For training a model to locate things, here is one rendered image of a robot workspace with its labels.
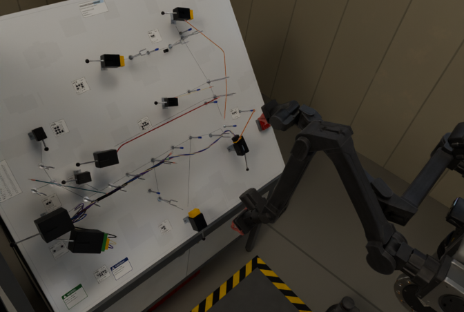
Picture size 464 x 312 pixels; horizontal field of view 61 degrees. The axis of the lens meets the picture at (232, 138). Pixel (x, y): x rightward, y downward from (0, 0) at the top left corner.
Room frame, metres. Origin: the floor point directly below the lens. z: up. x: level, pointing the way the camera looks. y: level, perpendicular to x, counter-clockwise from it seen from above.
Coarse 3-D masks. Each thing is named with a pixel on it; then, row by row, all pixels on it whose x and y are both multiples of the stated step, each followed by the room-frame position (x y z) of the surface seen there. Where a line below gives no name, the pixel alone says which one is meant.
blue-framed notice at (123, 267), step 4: (124, 260) 0.67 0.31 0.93; (128, 260) 0.68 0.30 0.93; (116, 264) 0.65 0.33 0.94; (120, 264) 0.65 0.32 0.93; (124, 264) 0.66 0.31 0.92; (128, 264) 0.67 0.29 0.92; (112, 268) 0.63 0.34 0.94; (116, 268) 0.64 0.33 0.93; (120, 268) 0.64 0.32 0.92; (124, 268) 0.65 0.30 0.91; (128, 268) 0.66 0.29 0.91; (132, 268) 0.66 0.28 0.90; (112, 272) 0.62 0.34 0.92; (116, 272) 0.63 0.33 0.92; (120, 272) 0.63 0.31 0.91; (124, 272) 0.64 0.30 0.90; (128, 272) 0.65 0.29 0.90; (116, 276) 0.62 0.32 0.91; (120, 276) 0.62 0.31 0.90; (116, 280) 0.60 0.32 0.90
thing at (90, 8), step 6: (96, 0) 1.28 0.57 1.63; (102, 0) 1.29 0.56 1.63; (84, 6) 1.23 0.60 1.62; (90, 6) 1.25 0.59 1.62; (96, 6) 1.26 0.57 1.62; (102, 6) 1.28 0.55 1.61; (84, 12) 1.22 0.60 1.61; (90, 12) 1.23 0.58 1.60; (96, 12) 1.25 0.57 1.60; (102, 12) 1.26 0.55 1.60
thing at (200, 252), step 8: (224, 224) 1.07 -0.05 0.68; (216, 232) 1.03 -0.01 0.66; (224, 232) 1.08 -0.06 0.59; (232, 232) 1.13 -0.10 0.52; (200, 240) 0.95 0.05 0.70; (208, 240) 0.99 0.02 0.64; (216, 240) 1.04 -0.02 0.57; (224, 240) 1.10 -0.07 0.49; (232, 240) 1.15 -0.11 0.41; (192, 248) 0.91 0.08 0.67; (200, 248) 0.96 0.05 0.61; (208, 248) 1.00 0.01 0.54; (216, 248) 1.05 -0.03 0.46; (192, 256) 0.92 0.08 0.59; (200, 256) 0.96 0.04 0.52; (208, 256) 1.01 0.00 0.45; (192, 264) 0.92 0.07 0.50; (200, 264) 0.97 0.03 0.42
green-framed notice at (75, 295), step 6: (78, 288) 0.53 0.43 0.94; (66, 294) 0.50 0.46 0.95; (72, 294) 0.51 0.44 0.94; (78, 294) 0.52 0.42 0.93; (84, 294) 0.53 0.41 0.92; (66, 300) 0.49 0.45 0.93; (72, 300) 0.50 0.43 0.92; (78, 300) 0.50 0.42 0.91; (66, 306) 0.48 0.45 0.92; (72, 306) 0.48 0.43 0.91
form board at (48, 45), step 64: (128, 0) 1.36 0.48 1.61; (192, 0) 1.55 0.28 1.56; (0, 64) 0.93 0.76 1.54; (64, 64) 1.05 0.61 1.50; (128, 64) 1.19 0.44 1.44; (192, 64) 1.36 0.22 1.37; (0, 128) 0.79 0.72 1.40; (128, 128) 1.02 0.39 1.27; (192, 128) 1.18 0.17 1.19; (256, 128) 1.37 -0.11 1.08; (64, 192) 0.75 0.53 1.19; (128, 192) 0.86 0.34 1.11; (192, 192) 0.99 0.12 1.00; (64, 256) 0.59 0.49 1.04; (128, 256) 0.69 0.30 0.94
